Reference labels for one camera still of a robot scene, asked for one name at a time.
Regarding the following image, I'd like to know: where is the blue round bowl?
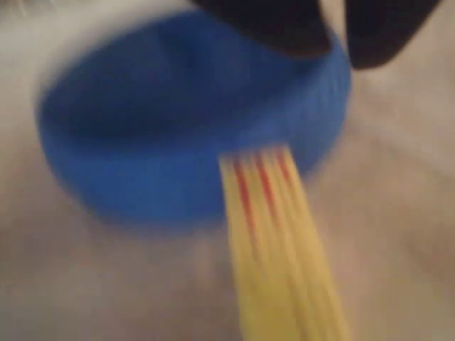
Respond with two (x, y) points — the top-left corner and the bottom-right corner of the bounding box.
(34, 9), (355, 239)

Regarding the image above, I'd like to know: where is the beige wrinkled cloth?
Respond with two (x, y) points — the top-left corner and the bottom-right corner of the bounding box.
(0, 0), (455, 341)

